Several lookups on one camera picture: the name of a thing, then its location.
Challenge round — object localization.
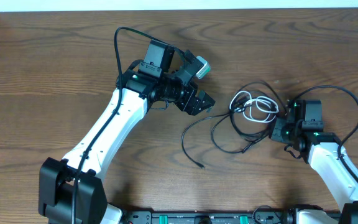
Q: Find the white cable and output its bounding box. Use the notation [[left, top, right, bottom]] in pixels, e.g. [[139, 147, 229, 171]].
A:
[[229, 90, 280, 124]]

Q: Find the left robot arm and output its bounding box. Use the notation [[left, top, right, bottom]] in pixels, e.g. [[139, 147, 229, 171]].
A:
[[38, 40, 215, 223]]

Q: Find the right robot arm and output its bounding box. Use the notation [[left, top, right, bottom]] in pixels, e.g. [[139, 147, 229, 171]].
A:
[[269, 100, 358, 223]]

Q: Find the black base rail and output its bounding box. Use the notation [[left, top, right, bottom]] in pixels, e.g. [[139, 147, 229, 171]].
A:
[[119, 208, 341, 224]]

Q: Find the left camera black cable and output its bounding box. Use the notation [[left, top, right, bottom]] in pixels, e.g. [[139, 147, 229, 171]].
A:
[[71, 26, 186, 224]]

